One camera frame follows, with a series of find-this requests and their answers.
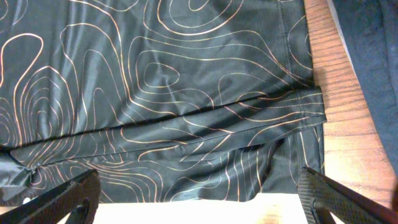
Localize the black orange patterned jersey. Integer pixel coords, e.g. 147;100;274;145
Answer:
1;0;326;206

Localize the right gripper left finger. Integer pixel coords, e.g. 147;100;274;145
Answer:
1;169;101;224

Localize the navy blue garment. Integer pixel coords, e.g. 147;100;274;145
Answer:
330;0;397;170

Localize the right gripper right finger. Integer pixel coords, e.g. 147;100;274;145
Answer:
297;167;397;224

